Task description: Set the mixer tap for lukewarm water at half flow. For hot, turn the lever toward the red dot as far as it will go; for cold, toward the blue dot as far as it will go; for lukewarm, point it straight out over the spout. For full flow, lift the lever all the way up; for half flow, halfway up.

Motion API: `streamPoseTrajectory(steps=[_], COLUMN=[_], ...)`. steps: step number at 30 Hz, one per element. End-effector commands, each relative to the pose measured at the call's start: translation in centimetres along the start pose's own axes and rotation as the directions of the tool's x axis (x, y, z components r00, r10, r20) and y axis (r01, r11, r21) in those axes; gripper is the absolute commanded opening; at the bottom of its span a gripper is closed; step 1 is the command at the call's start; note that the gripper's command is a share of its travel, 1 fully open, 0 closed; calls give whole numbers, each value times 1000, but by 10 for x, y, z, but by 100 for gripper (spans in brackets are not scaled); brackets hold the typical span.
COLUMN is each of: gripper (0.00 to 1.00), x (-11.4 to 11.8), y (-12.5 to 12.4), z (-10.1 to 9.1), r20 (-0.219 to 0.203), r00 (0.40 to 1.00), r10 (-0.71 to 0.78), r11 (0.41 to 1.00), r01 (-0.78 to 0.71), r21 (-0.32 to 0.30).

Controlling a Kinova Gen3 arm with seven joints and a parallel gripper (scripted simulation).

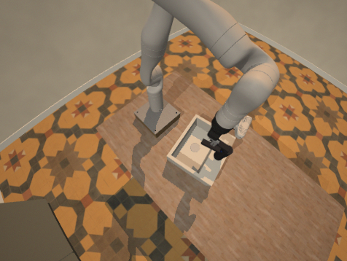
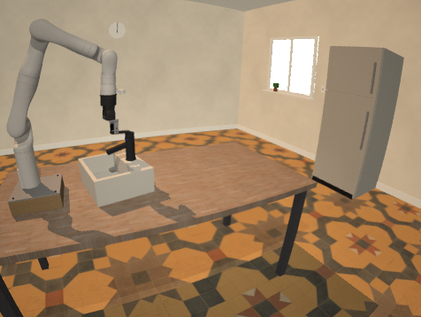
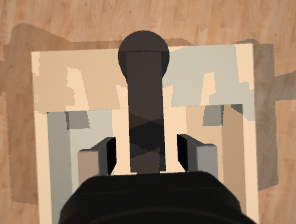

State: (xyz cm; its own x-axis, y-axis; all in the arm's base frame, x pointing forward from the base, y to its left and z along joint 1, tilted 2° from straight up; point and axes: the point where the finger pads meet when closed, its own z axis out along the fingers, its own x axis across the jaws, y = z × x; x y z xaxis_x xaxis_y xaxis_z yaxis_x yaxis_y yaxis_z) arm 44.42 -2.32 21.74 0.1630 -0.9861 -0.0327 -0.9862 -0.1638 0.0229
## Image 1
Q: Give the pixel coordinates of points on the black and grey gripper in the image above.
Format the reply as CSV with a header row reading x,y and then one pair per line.
x,y
221,125

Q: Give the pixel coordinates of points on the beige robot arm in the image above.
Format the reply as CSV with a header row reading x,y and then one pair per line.
x,y
225,39

